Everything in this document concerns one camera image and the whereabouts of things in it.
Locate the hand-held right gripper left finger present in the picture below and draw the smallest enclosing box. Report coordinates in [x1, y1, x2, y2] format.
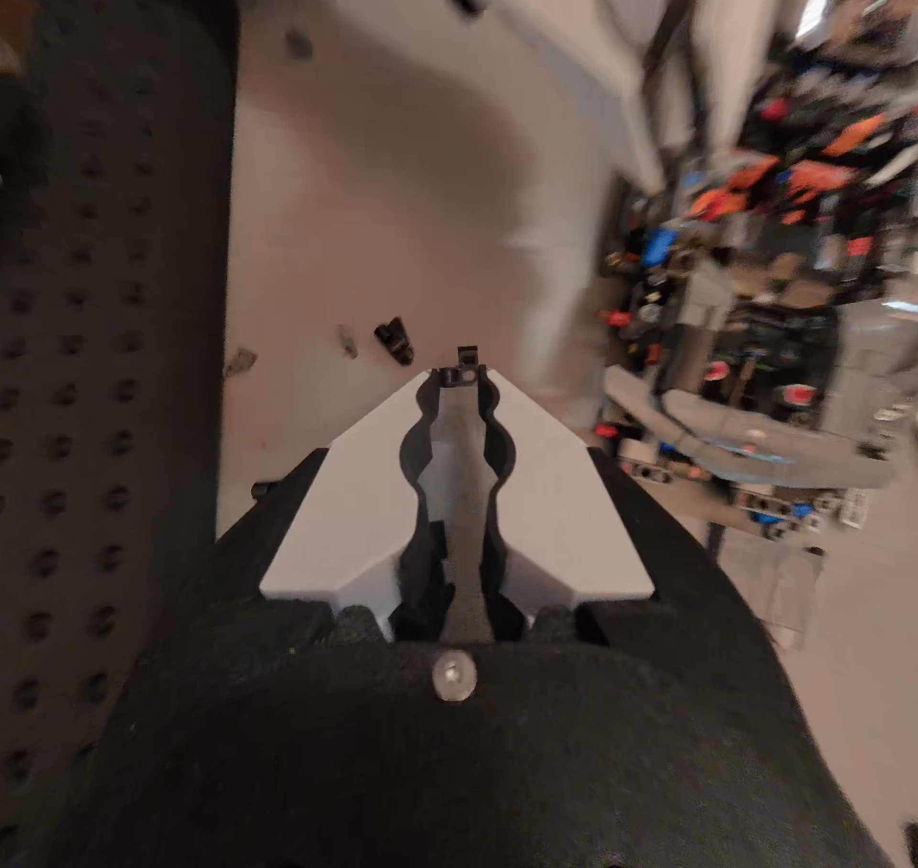
[260, 369, 449, 643]

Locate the grey lego car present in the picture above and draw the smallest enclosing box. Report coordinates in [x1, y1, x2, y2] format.
[591, 0, 918, 546]

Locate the grey lego panel assembly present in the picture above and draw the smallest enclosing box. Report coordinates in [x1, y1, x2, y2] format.
[721, 542, 826, 652]

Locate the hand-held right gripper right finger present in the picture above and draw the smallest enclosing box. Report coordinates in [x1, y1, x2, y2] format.
[481, 366, 655, 643]

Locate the black curved lego slope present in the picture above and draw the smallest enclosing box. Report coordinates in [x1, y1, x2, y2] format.
[374, 317, 415, 367]

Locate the black mesh office chair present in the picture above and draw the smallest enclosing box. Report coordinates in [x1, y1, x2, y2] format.
[0, 0, 239, 868]

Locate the black lego pin connector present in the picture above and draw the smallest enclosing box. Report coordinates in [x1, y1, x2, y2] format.
[439, 345, 480, 389]

